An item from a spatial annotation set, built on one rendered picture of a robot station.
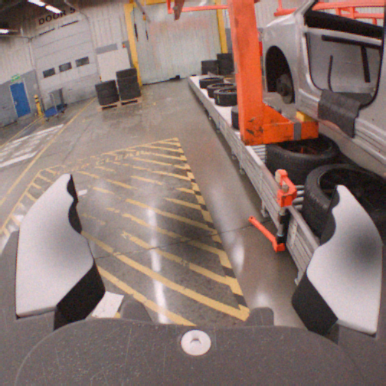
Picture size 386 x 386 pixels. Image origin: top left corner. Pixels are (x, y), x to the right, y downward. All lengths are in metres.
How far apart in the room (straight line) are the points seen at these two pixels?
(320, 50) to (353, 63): 0.38
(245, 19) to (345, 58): 0.98
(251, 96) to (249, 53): 0.32
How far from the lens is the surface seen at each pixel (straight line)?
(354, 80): 2.43
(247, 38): 1.87
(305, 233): 1.37
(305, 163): 1.90
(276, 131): 2.05
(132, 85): 7.62
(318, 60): 2.20
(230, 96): 4.34
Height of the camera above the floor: 1.29
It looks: 32 degrees down
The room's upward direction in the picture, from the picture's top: 8 degrees counter-clockwise
